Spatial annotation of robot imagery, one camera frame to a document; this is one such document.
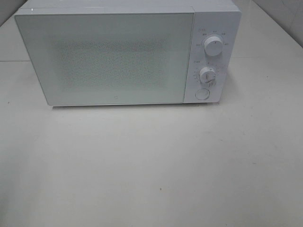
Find round white door button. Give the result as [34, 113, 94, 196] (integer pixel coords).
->
[195, 88, 210, 100]

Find white timer knob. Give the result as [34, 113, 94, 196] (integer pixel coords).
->
[199, 66, 216, 84]

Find white microwave door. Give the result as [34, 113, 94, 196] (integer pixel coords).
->
[15, 13, 194, 106]

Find upper white power knob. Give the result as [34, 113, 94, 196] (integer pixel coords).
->
[204, 35, 223, 57]

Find white microwave oven body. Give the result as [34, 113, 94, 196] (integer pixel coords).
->
[15, 0, 241, 105]

